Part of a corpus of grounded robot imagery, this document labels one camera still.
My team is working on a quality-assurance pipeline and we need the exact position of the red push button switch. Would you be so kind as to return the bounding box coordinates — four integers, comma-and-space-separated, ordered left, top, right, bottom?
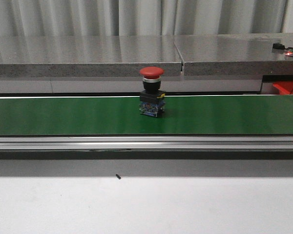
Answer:
139, 67, 166, 117

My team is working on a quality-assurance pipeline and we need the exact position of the grey stone counter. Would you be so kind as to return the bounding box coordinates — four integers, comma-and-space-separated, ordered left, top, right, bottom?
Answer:
0, 33, 293, 78

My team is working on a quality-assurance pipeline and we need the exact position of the green conveyor belt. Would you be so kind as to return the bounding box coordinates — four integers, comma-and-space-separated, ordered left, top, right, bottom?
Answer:
0, 95, 293, 136

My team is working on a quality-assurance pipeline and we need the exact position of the red plastic bin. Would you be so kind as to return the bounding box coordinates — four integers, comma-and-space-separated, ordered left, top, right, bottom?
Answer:
273, 81, 293, 95

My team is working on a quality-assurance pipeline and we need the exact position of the black sensor box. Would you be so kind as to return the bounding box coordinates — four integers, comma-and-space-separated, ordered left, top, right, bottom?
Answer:
272, 43, 286, 50

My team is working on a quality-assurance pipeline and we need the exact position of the white curtain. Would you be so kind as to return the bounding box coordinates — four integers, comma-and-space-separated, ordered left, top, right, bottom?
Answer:
0, 0, 293, 36

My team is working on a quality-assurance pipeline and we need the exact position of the aluminium conveyor frame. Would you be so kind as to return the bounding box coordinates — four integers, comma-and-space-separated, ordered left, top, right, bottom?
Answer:
0, 136, 293, 151

